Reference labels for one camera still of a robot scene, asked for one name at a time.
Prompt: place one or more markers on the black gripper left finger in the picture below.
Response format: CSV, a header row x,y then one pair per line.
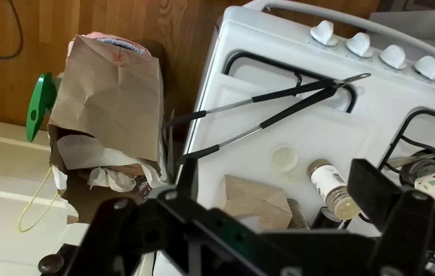
x,y
119,234

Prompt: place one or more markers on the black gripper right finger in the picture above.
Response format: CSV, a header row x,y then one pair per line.
x,y
406,224

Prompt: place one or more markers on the glass jar with white label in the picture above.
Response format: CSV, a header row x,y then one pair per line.
x,y
329,184

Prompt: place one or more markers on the black stove burner grate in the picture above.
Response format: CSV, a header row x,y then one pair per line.
x,y
257,57
433,113

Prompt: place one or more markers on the white stove knob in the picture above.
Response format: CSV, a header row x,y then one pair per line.
x,y
427,66
323,32
358,43
393,55

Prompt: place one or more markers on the white gas stove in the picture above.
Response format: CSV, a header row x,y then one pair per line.
x,y
257,30

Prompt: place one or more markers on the white door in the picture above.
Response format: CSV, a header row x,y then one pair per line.
x,y
3,168

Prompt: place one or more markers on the brown paper bag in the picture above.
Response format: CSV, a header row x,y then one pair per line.
x,y
110,96

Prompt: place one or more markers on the green plastic clip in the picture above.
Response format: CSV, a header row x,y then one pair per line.
x,y
41,99

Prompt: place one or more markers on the black and metal tongs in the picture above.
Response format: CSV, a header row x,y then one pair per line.
x,y
283,113

